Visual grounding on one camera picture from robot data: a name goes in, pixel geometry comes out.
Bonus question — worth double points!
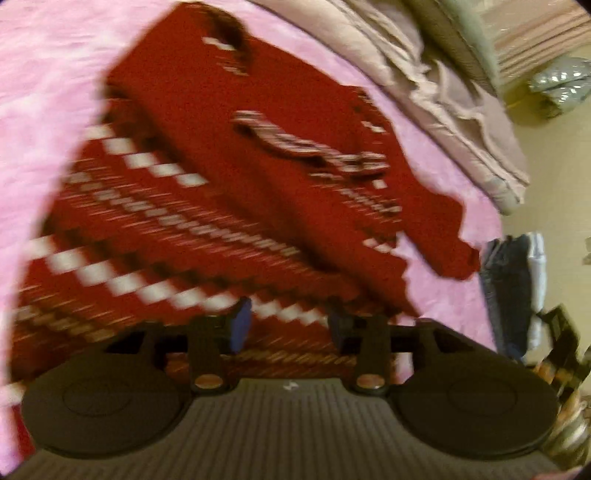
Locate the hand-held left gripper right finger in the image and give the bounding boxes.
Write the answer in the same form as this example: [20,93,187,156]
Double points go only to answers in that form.
[329,305,481,397]

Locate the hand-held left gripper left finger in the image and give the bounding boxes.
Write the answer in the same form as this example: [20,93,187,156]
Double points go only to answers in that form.
[106,298,254,396]

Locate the red knitted sweater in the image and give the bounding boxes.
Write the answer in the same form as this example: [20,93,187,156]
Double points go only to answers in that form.
[7,2,481,462]

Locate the folded navy garment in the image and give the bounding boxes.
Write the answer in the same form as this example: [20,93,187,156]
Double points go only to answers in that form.
[496,234,533,361]

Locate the folded beige quilt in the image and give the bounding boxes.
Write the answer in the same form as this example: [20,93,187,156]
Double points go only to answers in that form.
[252,0,532,215]

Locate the silver foil bag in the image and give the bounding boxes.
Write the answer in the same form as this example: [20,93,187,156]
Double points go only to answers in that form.
[529,58,591,118]

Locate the beige curtain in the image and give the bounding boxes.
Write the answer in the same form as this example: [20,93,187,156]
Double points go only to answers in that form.
[475,0,591,88]

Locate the grey-green pillow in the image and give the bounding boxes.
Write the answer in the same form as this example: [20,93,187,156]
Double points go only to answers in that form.
[406,0,502,95]

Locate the pink floral blanket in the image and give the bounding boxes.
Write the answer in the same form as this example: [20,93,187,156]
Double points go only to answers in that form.
[0,0,509,462]

